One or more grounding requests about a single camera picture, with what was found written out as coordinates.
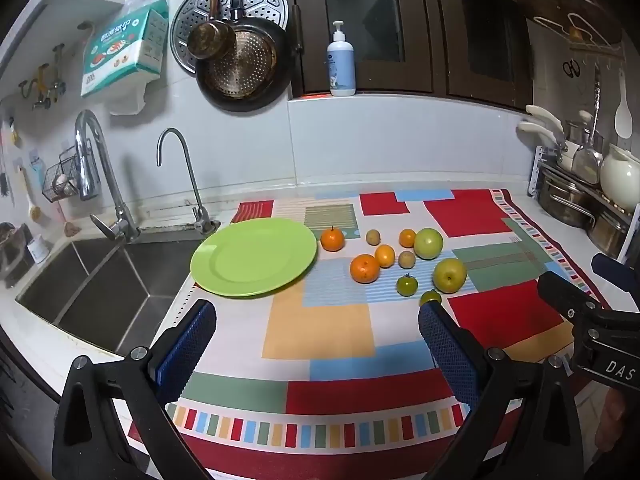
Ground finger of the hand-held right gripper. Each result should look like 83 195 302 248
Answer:
538 271 602 322
591 253 640 292

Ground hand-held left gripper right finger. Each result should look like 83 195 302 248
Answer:
418 302 583 480

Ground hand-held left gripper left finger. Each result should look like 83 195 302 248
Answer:
52 299 218 480

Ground green plate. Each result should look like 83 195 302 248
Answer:
190 218 318 297

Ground pale green apple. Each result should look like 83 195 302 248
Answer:
414 228 444 260

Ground large orange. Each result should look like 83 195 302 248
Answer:
350 254 381 284

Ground orange with stem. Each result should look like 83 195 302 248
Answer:
320 226 346 252

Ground steel pot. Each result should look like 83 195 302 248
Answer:
538 167 599 227
587 207 632 259

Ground white ceramic jug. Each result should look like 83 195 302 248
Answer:
599 143 640 212

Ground steel kitchen sink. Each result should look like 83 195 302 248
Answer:
15 236 210 357

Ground colourful patchwork mat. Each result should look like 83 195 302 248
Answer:
127 189 610 480

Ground white rice spoon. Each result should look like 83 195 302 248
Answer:
614 70 635 139

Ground thin gooseneck faucet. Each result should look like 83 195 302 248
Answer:
156 128 212 234

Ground dark pot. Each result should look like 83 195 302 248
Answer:
0 222 34 282

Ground large chrome faucet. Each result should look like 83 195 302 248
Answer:
75 110 142 244

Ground black frying pan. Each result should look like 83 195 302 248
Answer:
195 0 291 113

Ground teal tissue pack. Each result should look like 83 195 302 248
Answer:
80 0 170 116

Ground white pump soap bottle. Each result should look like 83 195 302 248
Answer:
327 21 357 97

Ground small brass pan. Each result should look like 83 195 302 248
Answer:
186 0 237 61

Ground perforated steel steamer plate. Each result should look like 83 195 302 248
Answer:
169 0 289 77

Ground white-handled knife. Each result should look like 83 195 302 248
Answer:
525 104 568 137
517 120 563 148

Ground black wire basket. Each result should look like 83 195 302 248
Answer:
42 147 94 204

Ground wooden-handled brush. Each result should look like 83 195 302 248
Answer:
19 165 45 222

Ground dark wooden window frame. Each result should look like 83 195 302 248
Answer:
277 0 535 111

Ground yellow wall hooks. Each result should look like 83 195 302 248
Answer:
19 44 69 111

